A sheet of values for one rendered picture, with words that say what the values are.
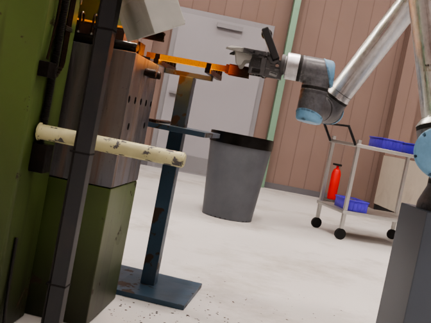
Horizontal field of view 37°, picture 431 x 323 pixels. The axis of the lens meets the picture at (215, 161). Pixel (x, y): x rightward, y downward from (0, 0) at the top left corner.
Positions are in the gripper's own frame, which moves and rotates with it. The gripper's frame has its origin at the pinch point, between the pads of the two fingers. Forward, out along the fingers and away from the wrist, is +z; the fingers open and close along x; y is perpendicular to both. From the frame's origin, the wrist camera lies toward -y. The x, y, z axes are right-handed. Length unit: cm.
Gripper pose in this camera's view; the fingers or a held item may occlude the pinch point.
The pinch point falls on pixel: (228, 48)
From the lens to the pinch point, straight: 220.7
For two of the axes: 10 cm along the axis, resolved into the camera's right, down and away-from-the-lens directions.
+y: -1.9, 9.8, 0.6
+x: 1.0, -0.4, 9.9
